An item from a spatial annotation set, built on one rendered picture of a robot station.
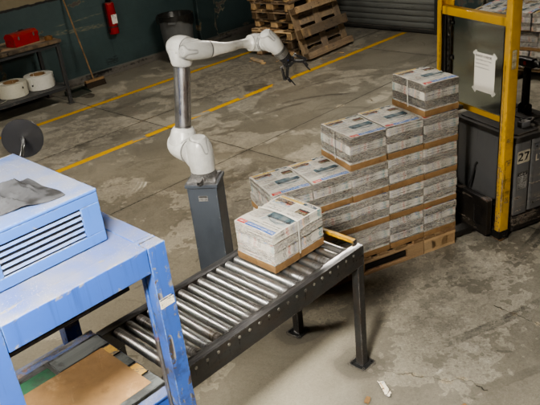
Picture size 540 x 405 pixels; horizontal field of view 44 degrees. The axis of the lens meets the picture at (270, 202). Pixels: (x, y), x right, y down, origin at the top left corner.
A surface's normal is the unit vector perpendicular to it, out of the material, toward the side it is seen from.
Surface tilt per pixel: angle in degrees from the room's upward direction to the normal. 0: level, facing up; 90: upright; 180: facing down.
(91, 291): 90
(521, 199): 90
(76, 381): 0
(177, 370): 90
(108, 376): 0
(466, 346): 0
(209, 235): 90
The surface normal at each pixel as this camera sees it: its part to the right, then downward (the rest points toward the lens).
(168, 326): 0.72, 0.25
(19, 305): -0.10, -0.89
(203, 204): -0.14, 0.45
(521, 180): 0.43, 0.36
